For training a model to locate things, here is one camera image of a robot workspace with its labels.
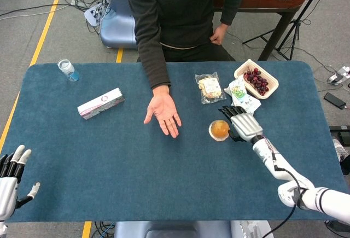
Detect person's right hand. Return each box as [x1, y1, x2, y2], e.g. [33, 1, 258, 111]
[143, 85, 183, 139]

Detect person's left hand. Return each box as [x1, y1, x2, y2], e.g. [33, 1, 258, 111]
[209, 23, 229, 46]

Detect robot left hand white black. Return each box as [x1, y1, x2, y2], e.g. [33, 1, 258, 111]
[0, 144, 41, 222]

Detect robot right hand silver black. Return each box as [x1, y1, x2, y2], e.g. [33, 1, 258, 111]
[218, 105, 264, 143]

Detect orange jelly cup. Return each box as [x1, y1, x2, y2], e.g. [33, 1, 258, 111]
[208, 119, 230, 142]

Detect person's right forearm dark sleeve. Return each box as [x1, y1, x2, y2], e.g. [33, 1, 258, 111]
[124, 0, 171, 90]

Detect person's left forearm dark sleeve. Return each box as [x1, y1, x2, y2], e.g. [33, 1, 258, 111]
[220, 0, 249, 27]

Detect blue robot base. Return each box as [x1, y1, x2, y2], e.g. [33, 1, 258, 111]
[100, 0, 137, 49]

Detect white printed paper bag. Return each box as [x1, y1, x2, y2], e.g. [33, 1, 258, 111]
[224, 75, 262, 115]

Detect person's torso dark sweater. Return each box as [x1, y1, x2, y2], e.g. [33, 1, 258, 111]
[124, 0, 249, 62]

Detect red cherries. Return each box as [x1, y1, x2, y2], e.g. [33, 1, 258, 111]
[243, 68, 270, 96]

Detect beige oval food container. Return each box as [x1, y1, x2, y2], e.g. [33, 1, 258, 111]
[234, 59, 279, 100]

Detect clear bag of snacks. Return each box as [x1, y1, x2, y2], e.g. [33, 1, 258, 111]
[194, 71, 227, 105]

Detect brown wooden game table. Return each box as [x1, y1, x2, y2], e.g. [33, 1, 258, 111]
[213, 0, 310, 61]

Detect floral printed long box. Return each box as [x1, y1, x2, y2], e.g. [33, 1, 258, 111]
[77, 87, 125, 120]

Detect blue felt table cover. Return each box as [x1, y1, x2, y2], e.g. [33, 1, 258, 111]
[5, 60, 346, 224]

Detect black tripod stand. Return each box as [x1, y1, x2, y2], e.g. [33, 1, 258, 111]
[242, 0, 330, 61]

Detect black smartphone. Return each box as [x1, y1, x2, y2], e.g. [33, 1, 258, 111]
[324, 92, 347, 110]

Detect black foot pedal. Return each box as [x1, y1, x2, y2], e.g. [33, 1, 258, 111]
[329, 125, 350, 140]

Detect clear plastic bottle blue label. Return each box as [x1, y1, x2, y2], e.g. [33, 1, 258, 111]
[57, 59, 80, 82]

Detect white power strip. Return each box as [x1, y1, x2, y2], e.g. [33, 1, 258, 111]
[327, 66, 350, 85]

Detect white multi socket with plugs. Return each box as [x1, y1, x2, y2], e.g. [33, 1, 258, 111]
[84, 4, 104, 27]

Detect grey blue robot body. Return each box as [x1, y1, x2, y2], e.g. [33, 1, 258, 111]
[113, 220, 274, 238]

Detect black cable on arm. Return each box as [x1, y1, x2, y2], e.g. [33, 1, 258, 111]
[266, 150, 311, 238]

